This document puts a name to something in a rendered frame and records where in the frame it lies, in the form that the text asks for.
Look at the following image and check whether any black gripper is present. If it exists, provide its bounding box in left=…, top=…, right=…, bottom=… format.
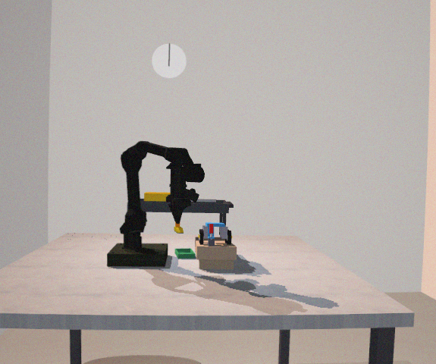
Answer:
left=166, top=181, right=191, bottom=224

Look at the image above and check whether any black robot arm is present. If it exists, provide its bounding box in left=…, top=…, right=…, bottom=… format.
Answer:
left=120, top=141, right=205, bottom=249

